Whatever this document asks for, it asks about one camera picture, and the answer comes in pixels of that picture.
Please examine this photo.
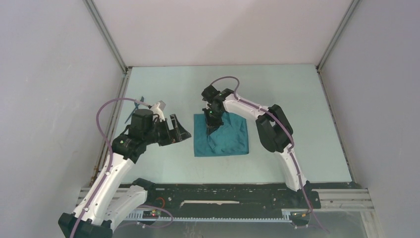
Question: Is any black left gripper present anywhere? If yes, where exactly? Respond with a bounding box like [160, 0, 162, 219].
[144, 114, 191, 146]

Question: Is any teal cloth napkin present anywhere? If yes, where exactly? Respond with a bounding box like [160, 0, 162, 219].
[193, 113, 249, 157]

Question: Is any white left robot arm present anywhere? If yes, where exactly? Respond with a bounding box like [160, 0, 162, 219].
[58, 107, 191, 238]

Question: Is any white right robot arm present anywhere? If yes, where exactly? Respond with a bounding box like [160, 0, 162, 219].
[202, 85, 309, 207]

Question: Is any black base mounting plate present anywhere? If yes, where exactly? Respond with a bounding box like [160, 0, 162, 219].
[132, 178, 321, 220]

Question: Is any aluminium left side rail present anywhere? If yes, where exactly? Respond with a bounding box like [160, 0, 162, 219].
[89, 66, 132, 185]

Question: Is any white slotted cable duct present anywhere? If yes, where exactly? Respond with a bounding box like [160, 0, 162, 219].
[124, 210, 292, 223]

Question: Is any aluminium front frame rail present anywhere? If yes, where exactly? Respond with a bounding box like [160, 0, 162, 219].
[77, 187, 375, 211]

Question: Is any aluminium left corner post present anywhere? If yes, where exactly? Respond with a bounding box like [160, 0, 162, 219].
[83, 0, 128, 74]

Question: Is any aluminium corner post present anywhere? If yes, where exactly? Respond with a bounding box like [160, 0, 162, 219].
[83, 0, 128, 74]
[316, 0, 362, 72]

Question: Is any aluminium right corner post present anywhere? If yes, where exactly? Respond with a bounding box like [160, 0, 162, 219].
[316, 0, 362, 72]

